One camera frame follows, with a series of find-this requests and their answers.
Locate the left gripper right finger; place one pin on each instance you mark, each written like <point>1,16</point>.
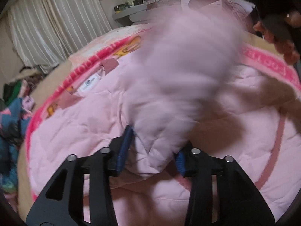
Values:
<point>221,192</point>

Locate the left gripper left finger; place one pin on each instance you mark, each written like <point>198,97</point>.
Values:
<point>79,193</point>

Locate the pink quilted jacket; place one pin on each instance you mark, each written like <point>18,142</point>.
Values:
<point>193,80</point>

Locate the pile of mixed clothes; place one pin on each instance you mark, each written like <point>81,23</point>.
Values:
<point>22,85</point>

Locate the person's right hand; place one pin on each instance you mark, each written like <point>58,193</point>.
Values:
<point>284,34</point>

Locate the blue floral padded garment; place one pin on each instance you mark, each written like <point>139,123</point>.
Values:
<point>14,121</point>

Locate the tan bed cover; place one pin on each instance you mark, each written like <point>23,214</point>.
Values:
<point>159,200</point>

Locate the white striped curtain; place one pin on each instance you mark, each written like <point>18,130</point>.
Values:
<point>47,32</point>

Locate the grey curved vanity desk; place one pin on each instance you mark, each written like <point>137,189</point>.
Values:
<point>134,15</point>

